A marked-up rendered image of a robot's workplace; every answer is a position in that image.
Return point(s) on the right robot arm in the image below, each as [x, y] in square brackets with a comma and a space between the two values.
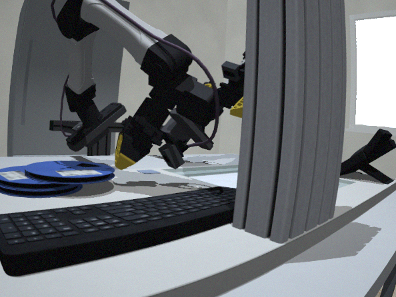
[163, 64]

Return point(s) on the black desk telephone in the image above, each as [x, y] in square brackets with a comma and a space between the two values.
[379, 145]

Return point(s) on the black computer keyboard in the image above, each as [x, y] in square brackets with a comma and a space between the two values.
[41, 240]

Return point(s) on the blue component reel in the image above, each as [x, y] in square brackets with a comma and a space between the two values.
[69, 172]
[14, 177]

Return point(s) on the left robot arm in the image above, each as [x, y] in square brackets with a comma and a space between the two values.
[235, 73]

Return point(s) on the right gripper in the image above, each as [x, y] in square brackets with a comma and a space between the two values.
[139, 133]

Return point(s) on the white desk top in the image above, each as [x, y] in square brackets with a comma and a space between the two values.
[206, 264]

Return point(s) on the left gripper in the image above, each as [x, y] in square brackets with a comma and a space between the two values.
[231, 96]

